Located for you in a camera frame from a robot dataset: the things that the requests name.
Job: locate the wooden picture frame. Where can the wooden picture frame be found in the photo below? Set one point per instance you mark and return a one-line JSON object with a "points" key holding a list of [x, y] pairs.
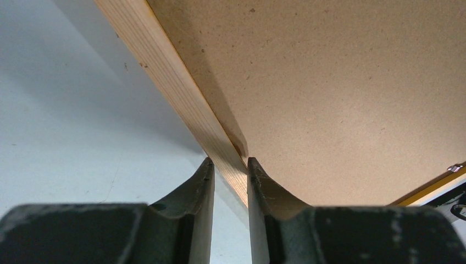
{"points": [[174, 87]]}

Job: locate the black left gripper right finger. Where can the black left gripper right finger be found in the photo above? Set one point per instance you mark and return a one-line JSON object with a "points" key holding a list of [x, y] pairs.
{"points": [[284, 229]]}

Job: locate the small metal retaining clip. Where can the small metal retaining clip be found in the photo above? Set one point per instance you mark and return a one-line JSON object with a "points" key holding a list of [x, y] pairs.
{"points": [[454, 168]]}

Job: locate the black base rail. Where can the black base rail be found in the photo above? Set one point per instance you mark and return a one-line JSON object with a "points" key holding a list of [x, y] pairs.
{"points": [[451, 204]]}

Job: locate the brown cardboard backing board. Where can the brown cardboard backing board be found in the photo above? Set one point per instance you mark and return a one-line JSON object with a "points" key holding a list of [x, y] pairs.
{"points": [[327, 91]]}

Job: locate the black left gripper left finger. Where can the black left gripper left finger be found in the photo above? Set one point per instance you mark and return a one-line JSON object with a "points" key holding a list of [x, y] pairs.
{"points": [[175, 229]]}

